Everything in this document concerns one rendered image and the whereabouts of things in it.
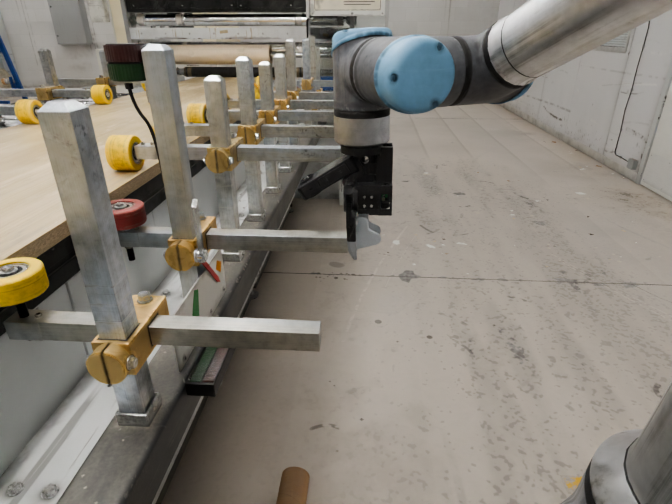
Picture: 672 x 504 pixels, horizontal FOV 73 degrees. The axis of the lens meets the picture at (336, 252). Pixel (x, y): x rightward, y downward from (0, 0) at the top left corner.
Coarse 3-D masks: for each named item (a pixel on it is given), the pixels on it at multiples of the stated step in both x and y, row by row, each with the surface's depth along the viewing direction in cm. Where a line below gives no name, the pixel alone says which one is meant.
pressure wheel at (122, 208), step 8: (120, 200) 85; (128, 200) 85; (136, 200) 85; (112, 208) 82; (120, 208) 82; (128, 208) 81; (136, 208) 81; (144, 208) 84; (120, 216) 80; (128, 216) 80; (136, 216) 82; (144, 216) 84; (120, 224) 80; (128, 224) 81; (136, 224) 82; (128, 256) 87
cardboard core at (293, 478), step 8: (288, 472) 128; (296, 472) 127; (304, 472) 129; (288, 480) 125; (296, 480) 125; (304, 480) 127; (280, 488) 125; (288, 488) 123; (296, 488) 123; (304, 488) 125; (280, 496) 122; (288, 496) 121; (296, 496) 121; (304, 496) 123
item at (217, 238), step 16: (128, 240) 84; (144, 240) 84; (160, 240) 84; (208, 240) 83; (224, 240) 83; (240, 240) 83; (256, 240) 82; (272, 240) 82; (288, 240) 82; (304, 240) 82; (320, 240) 81; (336, 240) 81
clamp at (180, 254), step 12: (204, 228) 82; (168, 240) 78; (180, 240) 78; (192, 240) 78; (204, 240) 82; (168, 252) 77; (180, 252) 76; (192, 252) 77; (168, 264) 78; (180, 264) 78; (192, 264) 78
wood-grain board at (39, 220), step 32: (128, 96) 225; (192, 96) 225; (32, 128) 151; (96, 128) 151; (128, 128) 151; (0, 160) 114; (32, 160) 114; (0, 192) 91; (32, 192) 91; (128, 192) 98; (0, 224) 76; (32, 224) 76; (64, 224) 78; (0, 256) 65; (32, 256) 70
